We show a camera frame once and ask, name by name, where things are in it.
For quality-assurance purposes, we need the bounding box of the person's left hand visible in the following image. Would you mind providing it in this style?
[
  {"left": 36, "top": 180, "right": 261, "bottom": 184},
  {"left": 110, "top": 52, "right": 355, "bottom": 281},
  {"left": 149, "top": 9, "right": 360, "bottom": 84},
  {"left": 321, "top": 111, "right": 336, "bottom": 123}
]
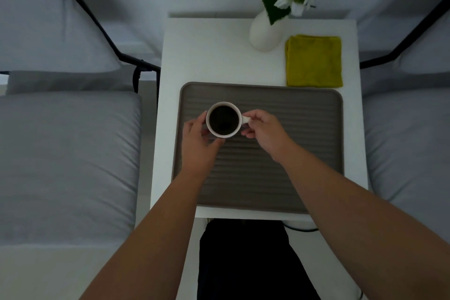
[{"left": 181, "top": 110, "right": 226, "bottom": 179}]

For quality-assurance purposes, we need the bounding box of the person's right hand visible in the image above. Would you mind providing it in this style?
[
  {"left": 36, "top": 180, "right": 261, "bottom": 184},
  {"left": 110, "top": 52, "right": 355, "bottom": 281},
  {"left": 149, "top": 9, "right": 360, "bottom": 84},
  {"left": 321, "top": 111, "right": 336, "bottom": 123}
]
[{"left": 241, "top": 109, "right": 298, "bottom": 164}]

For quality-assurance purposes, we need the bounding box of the grey ribbed tray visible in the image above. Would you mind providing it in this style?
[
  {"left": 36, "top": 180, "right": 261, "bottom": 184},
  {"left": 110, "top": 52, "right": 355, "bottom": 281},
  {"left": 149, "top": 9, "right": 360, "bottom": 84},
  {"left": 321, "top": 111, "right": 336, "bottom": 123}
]
[{"left": 171, "top": 81, "right": 345, "bottom": 215}]

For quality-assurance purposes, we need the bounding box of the white blue patterned cup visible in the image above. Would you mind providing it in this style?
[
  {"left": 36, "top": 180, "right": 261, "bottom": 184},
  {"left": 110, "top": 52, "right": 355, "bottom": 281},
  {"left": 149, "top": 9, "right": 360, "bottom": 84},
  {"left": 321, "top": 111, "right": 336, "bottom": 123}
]
[{"left": 205, "top": 101, "right": 252, "bottom": 139}]

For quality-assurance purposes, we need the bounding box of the yellow cloth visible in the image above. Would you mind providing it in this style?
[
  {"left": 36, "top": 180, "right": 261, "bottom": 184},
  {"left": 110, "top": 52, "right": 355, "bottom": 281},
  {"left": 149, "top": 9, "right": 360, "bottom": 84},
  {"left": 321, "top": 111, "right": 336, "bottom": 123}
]
[{"left": 285, "top": 34, "right": 344, "bottom": 89}]

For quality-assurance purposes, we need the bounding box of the person's left forearm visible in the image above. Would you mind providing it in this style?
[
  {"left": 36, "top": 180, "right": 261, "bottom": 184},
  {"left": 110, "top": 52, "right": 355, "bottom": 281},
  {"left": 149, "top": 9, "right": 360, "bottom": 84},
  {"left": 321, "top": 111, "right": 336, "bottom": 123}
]
[{"left": 79, "top": 169, "right": 210, "bottom": 300}]

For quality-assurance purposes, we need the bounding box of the person's right forearm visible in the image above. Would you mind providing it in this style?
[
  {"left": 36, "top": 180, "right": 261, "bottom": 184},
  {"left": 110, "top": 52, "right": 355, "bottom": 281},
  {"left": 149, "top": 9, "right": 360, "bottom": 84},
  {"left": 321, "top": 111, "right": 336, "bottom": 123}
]
[{"left": 276, "top": 143, "right": 450, "bottom": 300}]

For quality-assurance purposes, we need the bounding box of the white table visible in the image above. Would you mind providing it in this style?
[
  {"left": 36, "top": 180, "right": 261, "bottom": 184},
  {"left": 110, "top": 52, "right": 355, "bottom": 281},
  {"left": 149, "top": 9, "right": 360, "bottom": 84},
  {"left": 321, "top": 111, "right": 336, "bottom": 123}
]
[{"left": 150, "top": 17, "right": 369, "bottom": 223}]

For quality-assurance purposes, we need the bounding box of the left grey cushioned chair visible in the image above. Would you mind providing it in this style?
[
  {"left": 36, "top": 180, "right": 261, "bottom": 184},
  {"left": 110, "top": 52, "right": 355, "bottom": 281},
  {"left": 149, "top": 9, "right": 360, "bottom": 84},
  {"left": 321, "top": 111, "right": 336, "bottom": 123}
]
[{"left": 0, "top": 0, "right": 162, "bottom": 107}]

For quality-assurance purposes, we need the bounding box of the grey seat cushion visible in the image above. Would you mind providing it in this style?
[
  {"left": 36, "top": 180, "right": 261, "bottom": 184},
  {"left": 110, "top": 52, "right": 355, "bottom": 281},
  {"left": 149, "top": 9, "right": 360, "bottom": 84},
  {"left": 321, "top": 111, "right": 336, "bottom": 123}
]
[
  {"left": 0, "top": 91, "right": 143, "bottom": 248},
  {"left": 362, "top": 88, "right": 450, "bottom": 244}
]

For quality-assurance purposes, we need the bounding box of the grey back cushion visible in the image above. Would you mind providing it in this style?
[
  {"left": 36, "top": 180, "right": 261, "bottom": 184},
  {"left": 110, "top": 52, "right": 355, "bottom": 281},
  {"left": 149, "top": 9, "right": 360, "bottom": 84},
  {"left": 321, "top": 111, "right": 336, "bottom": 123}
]
[
  {"left": 358, "top": 7, "right": 450, "bottom": 97},
  {"left": 0, "top": 0, "right": 136, "bottom": 96}
]

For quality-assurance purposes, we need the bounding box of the black cable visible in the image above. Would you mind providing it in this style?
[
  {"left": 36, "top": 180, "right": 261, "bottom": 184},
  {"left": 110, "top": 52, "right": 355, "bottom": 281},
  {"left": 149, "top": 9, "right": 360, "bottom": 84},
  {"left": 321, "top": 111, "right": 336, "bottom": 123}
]
[{"left": 283, "top": 222, "right": 319, "bottom": 233}]

